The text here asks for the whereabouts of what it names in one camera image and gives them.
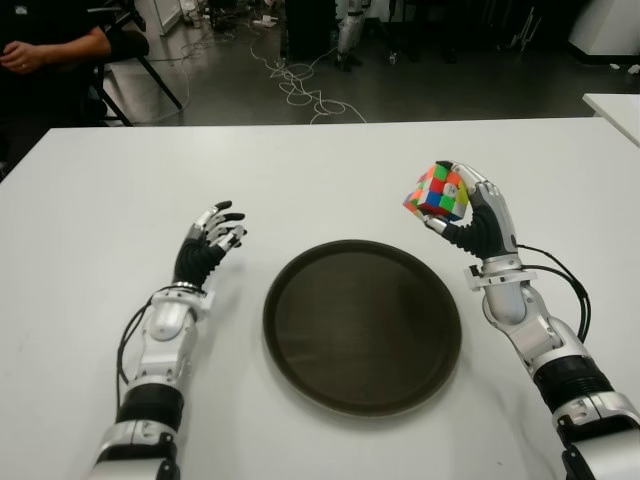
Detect multicoloured Rubik's cube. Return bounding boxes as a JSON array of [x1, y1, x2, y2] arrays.
[[402, 162, 471, 222]]

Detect silver humanoid robot legs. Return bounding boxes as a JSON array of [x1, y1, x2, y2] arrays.
[[333, 0, 364, 74]]

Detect dark brown round plate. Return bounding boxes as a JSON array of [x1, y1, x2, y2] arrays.
[[262, 239, 461, 419]]

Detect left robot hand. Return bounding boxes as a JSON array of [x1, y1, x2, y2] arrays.
[[172, 200, 249, 294]]

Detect white cabinet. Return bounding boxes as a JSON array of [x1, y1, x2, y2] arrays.
[[567, 0, 640, 66]]

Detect black chair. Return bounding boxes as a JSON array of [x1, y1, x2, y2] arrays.
[[87, 0, 184, 126]]

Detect arm black cables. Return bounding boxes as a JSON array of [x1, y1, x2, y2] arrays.
[[113, 299, 155, 399], [517, 243, 592, 344]]

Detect seated person black clothes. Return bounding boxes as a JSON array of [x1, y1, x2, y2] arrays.
[[0, 0, 151, 171]]

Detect metal folding stand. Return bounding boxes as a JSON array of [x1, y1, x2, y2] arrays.
[[507, 0, 544, 51]]

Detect black cabinet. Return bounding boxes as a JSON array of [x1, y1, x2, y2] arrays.
[[284, 0, 337, 60]]

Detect white board panel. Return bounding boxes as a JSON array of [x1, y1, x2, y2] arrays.
[[133, 0, 189, 36]]

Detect right arm black cables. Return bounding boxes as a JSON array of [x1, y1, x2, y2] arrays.
[[517, 243, 592, 344]]

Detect white side table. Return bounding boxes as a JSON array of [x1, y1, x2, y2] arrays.
[[582, 92, 640, 149]]

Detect white tangled floor cable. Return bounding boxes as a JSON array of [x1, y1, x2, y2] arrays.
[[249, 29, 369, 125]]

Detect left arm black cables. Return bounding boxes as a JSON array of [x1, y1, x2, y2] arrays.
[[113, 299, 155, 399]]

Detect person's bare forearm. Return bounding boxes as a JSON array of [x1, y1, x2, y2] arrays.
[[2, 34, 112, 74]]

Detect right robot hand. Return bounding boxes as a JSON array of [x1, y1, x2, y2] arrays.
[[418, 160, 519, 261]]

